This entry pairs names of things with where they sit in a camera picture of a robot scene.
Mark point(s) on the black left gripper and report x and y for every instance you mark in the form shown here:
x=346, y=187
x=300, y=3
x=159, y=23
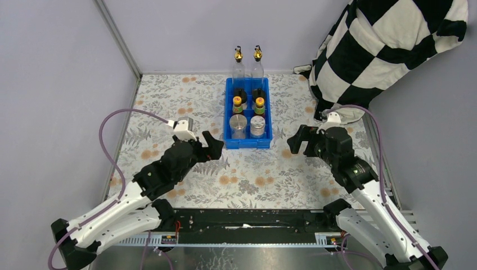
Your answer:
x=215, y=147

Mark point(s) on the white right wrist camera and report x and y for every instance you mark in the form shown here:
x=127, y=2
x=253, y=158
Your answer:
x=333, y=120

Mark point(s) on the blue plastic divided bin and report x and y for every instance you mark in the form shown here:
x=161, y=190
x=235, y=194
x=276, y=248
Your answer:
x=248, y=142

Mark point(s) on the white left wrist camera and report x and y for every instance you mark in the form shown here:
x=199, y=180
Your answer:
x=182, y=128

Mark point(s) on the floral table mat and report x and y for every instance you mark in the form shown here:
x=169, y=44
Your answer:
x=272, y=178

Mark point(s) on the brown sauce bottle yellow cap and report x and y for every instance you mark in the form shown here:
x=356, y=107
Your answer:
x=237, y=107

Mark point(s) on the silver lid spice jar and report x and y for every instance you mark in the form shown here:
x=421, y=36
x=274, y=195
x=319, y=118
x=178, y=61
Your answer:
x=257, y=126

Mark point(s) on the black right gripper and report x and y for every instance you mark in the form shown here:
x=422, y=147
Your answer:
x=304, y=133

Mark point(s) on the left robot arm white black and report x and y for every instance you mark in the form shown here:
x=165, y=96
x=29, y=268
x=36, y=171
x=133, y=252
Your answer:
x=139, y=208

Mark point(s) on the black lid spice jar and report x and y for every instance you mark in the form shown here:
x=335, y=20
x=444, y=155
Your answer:
x=241, y=93
x=258, y=93

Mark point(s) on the glass oil bottle gold spout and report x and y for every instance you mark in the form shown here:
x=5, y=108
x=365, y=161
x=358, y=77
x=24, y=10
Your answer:
x=238, y=70

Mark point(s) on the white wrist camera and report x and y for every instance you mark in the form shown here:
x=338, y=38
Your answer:
x=182, y=128
x=333, y=120

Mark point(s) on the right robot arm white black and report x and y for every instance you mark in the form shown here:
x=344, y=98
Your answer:
x=390, y=239

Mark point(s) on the black white checkered cloth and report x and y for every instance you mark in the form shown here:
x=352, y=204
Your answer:
x=374, y=44

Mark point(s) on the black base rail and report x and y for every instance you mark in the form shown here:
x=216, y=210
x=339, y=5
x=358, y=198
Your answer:
x=249, y=226

